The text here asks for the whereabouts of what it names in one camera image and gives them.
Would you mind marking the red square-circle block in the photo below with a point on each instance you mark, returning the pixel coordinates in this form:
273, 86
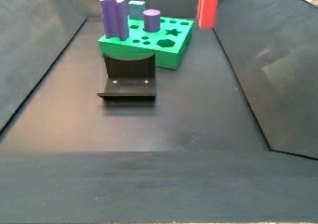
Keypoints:
206, 13

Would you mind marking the green shape sorter board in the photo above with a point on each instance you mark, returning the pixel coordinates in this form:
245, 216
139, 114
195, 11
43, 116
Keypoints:
167, 43

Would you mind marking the blue-grey square block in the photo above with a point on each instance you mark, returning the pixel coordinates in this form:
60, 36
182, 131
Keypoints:
137, 7

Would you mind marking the black curved holder stand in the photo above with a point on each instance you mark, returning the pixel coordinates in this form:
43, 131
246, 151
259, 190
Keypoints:
130, 77

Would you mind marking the purple cylinder peg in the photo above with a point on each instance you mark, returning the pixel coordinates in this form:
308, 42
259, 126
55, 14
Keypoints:
151, 20

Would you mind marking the tall purple notched block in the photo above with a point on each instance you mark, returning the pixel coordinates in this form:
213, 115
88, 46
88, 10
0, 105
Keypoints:
115, 18

